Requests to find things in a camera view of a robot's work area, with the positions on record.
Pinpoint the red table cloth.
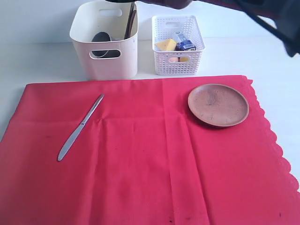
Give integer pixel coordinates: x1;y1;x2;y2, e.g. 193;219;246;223
0;75;300;225

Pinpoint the brown egg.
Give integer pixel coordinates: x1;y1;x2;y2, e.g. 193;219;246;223
169;57;179;63

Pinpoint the yellow lemon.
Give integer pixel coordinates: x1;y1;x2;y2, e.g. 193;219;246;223
179;57;189;62

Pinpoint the brown wooden plate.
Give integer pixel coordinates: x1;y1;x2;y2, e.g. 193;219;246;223
187;83;249;128

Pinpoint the yellow cheese wedge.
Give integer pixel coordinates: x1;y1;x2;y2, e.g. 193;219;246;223
155;38;177;51

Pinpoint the blue white milk carton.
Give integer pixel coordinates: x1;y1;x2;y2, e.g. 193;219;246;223
172;31;196;51

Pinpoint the metal table knife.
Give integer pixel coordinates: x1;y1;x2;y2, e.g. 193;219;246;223
57;94;105;161

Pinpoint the stainless steel cup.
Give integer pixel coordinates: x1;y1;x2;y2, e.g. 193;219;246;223
91;31;120;59

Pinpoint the dark wooden chopstick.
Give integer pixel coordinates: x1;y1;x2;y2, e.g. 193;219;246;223
124;2;134;40
127;3;136;39

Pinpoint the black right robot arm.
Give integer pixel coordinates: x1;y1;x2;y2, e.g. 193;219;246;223
205;0;300;57

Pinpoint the white perforated plastic basket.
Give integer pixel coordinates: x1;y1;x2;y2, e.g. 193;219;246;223
151;15;205;75

